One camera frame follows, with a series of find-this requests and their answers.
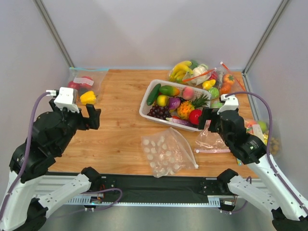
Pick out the orange zip bag with bananas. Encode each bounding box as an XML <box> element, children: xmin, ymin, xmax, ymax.
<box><xmin>167</xmin><ymin>59</ymin><xmax>216</xmax><ymax>86</ymax></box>

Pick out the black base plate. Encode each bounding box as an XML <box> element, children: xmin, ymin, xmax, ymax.
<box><xmin>45</xmin><ymin>172</ymin><xmax>246</xmax><ymax>205</ymax></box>

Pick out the fake yellow bell pepper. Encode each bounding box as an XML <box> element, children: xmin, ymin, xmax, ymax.
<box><xmin>80</xmin><ymin>90</ymin><xmax>97</xmax><ymax>105</ymax></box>

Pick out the fake grape bunch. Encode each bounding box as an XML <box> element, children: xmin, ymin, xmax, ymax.
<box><xmin>147</xmin><ymin>105</ymin><xmax>172</xmax><ymax>120</ymax></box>

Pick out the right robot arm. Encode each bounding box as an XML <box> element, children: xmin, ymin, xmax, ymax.
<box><xmin>198</xmin><ymin>108</ymin><xmax>308</xmax><ymax>231</ymax></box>

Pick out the fake banana bunch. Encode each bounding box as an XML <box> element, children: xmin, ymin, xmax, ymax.
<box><xmin>168</xmin><ymin>61</ymin><xmax>193</xmax><ymax>82</ymax></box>

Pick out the purple cable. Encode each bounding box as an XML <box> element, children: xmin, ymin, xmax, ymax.
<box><xmin>218</xmin><ymin>91</ymin><xmax>308</xmax><ymax>215</ymax></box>
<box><xmin>0</xmin><ymin>90</ymin><xmax>123</xmax><ymax>218</ymax></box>

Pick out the fake purple onion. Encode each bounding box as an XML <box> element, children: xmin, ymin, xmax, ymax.
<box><xmin>168</xmin><ymin>97</ymin><xmax>181</xmax><ymax>110</ymax></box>

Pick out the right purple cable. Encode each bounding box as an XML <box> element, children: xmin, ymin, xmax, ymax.
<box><xmin>218</xmin><ymin>91</ymin><xmax>308</xmax><ymax>215</ymax></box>

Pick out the fake pink peach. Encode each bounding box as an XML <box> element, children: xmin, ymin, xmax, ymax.
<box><xmin>182</xmin><ymin>86</ymin><xmax>194</xmax><ymax>100</ymax></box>

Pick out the fake pineapple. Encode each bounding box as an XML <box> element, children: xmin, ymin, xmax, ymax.
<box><xmin>177</xmin><ymin>93</ymin><xmax>210</xmax><ymax>120</ymax></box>

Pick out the blue zip bag right side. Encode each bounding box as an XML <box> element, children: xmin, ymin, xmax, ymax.
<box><xmin>210</xmin><ymin>100</ymin><xmax>267</xmax><ymax>145</ymax></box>

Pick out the fake purple eggplant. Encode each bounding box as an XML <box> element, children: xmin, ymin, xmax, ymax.
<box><xmin>166</xmin><ymin>117</ymin><xmax>197</xmax><ymax>128</ymax></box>

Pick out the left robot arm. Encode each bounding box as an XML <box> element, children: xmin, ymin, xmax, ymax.
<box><xmin>0</xmin><ymin>99</ymin><xmax>102</xmax><ymax>231</ymax></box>

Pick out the fake green cucumber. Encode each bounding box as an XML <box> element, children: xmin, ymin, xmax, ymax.
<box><xmin>146</xmin><ymin>84</ymin><xmax>161</xmax><ymax>106</ymax></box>

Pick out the polka dot zip bag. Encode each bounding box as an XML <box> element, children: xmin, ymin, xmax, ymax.
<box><xmin>141</xmin><ymin>128</ymin><xmax>199</xmax><ymax>178</ymax></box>

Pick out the blue zip bag with fruit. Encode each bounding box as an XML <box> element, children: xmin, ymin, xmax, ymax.
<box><xmin>67</xmin><ymin>67</ymin><xmax>109</xmax><ymax>105</ymax></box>

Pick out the fake yellow apple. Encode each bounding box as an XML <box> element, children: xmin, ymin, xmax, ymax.
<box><xmin>156</xmin><ymin>95</ymin><xmax>169</xmax><ymax>107</ymax></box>

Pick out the fake mango yellow green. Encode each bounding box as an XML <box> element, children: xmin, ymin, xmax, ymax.
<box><xmin>159</xmin><ymin>85</ymin><xmax>180</xmax><ymax>97</ymax></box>

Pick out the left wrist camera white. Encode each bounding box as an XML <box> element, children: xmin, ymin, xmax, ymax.
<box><xmin>54</xmin><ymin>87</ymin><xmax>79</xmax><ymax>113</ymax></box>

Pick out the red zip bag with vegetables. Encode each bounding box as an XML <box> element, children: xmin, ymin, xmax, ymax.
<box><xmin>202</xmin><ymin>62</ymin><xmax>245</xmax><ymax>100</ymax></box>

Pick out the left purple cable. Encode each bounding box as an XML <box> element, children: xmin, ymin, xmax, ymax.
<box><xmin>0</xmin><ymin>90</ymin><xmax>123</xmax><ymax>218</ymax></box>

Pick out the bag of nuts right edge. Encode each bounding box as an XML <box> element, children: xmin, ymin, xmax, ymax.
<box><xmin>257</xmin><ymin>120</ymin><xmax>281</xmax><ymax>156</ymax></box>

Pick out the fake red apple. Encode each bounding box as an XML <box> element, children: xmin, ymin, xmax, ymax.
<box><xmin>189</xmin><ymin>109</ymin><xmax>202</xmax><ymax>125</ymax></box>

